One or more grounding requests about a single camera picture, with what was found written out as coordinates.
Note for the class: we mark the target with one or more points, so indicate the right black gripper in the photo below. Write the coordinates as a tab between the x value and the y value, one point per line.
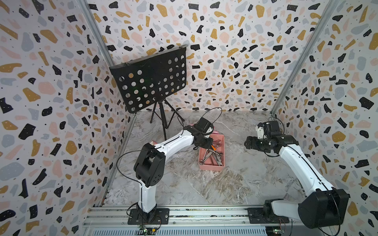
252	145

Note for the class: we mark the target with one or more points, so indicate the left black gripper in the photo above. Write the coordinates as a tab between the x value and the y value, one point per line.
210	141

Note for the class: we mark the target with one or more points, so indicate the large silver combination wrench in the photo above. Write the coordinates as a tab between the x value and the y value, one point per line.
209	154

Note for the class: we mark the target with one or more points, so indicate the pink plastic storage box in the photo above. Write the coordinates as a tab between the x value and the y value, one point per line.
210	164

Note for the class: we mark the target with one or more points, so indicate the orange handled adjustable wrench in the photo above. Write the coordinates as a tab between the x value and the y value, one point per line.
218	146

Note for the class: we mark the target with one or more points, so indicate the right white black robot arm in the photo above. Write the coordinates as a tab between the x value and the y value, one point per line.
323	206

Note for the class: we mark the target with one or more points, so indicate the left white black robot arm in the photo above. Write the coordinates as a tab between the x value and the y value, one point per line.
150	164

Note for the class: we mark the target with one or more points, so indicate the black perforated music stand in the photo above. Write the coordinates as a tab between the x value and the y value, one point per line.
151	80

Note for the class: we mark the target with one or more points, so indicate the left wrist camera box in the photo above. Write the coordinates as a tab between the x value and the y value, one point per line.
204	126

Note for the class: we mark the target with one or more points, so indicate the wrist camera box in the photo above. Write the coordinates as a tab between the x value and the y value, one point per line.
268	129
204	126

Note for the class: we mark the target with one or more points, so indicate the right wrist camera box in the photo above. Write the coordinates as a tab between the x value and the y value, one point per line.
268	129

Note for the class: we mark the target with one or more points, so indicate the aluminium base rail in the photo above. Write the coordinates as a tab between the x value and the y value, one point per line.
225	220

